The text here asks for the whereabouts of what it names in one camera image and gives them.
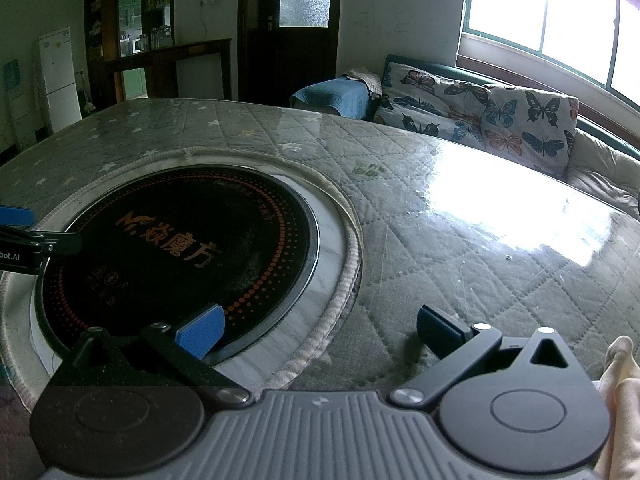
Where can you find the dark wooden door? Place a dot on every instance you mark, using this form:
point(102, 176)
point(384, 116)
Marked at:
point(255, 60)

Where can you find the white water dispenser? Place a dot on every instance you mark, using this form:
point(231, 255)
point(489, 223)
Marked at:
point(17, 110)

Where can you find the green framed window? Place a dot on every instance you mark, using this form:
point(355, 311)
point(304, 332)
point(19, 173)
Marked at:
point(575, 5)

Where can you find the small beige cloth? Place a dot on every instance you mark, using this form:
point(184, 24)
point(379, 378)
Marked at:
point(365, 80)

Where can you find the butterfly print cushion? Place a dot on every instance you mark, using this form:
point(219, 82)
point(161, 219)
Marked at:
point(530, 125)
point(425, 100)

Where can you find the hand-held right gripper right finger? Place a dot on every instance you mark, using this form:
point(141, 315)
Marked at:
point(435, 325)

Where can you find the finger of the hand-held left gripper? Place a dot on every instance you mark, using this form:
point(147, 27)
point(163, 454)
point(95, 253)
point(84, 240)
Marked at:
point(62, 243)

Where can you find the black round induction cooktop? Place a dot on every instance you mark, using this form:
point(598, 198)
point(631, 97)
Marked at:
point(175, 245)

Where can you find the mop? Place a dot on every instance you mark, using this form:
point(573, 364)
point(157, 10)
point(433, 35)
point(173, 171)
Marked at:
point(86, 105)

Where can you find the dark wooden counter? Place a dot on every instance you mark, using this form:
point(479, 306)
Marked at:
point(165, 62)

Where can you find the beige garment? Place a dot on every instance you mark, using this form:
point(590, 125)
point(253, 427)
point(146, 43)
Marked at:
point(622, 410)

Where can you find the beige cushion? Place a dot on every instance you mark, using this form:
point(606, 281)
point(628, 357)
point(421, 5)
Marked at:
point(605, 175)

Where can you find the white refrigerator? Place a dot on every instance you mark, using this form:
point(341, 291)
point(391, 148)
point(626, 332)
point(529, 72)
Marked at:
point(60, 80)

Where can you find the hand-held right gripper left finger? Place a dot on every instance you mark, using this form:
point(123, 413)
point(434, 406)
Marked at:
point(202, 332)

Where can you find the dark wooden display cabinet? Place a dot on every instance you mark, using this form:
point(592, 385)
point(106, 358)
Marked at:
point(110, 25)

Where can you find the row of glass jars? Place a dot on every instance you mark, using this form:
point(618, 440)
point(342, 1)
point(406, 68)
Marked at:
point(156, 37)

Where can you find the blue sofa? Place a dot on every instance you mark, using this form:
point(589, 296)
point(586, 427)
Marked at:
point(445, 67)

